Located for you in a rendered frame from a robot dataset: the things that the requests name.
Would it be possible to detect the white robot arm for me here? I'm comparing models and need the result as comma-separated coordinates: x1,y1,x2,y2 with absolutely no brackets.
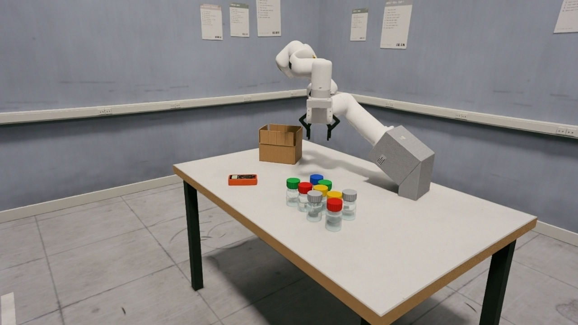
275,41,394,149

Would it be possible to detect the open brown cardboard box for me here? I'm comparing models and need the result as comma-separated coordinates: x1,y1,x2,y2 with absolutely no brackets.
259,124,303,165

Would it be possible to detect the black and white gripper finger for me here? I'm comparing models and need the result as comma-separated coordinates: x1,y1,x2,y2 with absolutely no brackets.
327,114,340,141
299,113,311,140

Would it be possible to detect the yellow bottle cap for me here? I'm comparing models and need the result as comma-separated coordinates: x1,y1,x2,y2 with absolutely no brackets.
313,185,328,215
327,191,342,200

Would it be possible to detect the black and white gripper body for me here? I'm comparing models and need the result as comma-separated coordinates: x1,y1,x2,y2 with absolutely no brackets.
306,97,333,124

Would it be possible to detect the bottle with blue cap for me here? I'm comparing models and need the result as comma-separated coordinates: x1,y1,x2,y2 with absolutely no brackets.
310,174,323,190

